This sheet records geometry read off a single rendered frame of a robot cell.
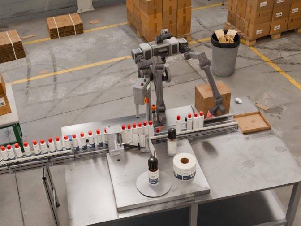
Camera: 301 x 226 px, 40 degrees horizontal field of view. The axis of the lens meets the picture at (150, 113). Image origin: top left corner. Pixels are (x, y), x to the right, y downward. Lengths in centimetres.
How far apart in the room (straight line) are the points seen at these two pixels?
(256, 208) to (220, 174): 74
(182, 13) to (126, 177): 424
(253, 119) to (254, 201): 84
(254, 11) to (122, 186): 448
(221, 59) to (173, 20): 136
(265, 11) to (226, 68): 138
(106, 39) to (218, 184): 472
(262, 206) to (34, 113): 344
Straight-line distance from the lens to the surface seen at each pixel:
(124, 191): 355
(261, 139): 416
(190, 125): 403
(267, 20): 746
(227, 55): 635
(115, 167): 376
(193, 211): 365
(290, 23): 784
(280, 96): 628
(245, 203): 437
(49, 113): 604
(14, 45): 747
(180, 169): 352
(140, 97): 372
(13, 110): 488
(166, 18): 722
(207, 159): 388
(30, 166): 402
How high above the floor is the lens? 352
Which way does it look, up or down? 37 degrees down
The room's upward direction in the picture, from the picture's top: 3 degrees counter-clockwise
